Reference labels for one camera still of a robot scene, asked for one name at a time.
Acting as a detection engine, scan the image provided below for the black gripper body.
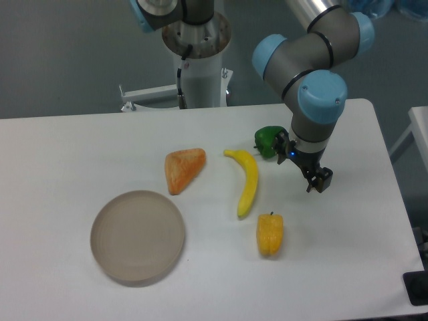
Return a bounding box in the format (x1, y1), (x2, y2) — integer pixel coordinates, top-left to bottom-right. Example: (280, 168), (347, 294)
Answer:
(289, 148), (326, 179)

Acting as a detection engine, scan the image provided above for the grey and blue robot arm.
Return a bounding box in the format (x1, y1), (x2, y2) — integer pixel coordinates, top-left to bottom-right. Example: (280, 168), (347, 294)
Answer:
(130, 1), (375, 192)

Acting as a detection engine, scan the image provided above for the green bell pepper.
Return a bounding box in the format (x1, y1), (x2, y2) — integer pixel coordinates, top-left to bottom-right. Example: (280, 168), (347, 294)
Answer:
(254, 126), (285, 159)

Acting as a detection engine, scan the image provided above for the yellow bell pepper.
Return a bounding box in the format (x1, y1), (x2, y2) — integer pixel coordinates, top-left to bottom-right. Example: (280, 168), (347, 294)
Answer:
(256, 212), (284, 256)

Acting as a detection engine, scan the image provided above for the yellow banana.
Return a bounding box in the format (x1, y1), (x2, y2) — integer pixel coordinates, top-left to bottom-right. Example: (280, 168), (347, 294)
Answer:
(223, 150), (259, 219)

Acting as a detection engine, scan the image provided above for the white side table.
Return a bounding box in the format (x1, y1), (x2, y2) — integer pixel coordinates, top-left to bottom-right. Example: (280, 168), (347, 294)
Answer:
(389, 106), (427, 163)

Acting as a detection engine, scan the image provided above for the orange triangular bread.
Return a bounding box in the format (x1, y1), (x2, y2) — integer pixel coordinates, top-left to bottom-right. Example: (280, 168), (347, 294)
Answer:
(165, 148), (206, 195)

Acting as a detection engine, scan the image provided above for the black device at table edge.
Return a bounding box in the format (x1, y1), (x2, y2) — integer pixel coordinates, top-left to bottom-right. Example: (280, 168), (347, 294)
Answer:
(403, 271), (427, 306)

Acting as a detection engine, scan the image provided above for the beige round plate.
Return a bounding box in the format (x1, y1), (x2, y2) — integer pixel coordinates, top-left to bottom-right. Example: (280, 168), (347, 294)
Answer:
(90, 191), (185, 287)

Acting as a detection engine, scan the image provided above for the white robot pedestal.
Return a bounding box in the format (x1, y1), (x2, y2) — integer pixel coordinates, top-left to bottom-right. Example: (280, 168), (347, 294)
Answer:
(120, 12), (233, 112)

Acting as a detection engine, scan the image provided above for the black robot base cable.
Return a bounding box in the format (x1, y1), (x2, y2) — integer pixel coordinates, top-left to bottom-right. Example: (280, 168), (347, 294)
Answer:
(176, 43), (194, 110)

